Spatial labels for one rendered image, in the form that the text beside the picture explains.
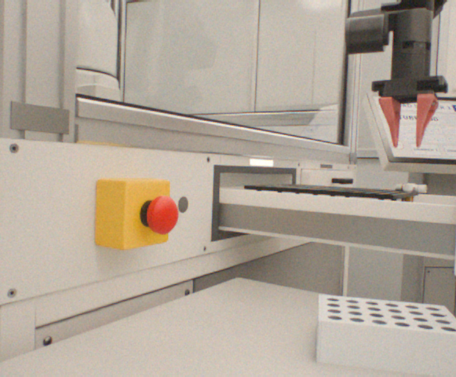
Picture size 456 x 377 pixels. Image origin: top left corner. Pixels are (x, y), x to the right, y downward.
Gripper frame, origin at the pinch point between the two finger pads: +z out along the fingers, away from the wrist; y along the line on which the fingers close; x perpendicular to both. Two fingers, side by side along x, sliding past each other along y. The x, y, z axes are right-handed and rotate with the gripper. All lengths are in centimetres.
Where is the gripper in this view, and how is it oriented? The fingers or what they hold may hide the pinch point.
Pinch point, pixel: (406, 141)
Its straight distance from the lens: 75.7
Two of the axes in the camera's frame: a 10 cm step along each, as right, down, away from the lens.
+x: 5.4, 0.2, 8.4
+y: 8.4, 0.4, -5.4
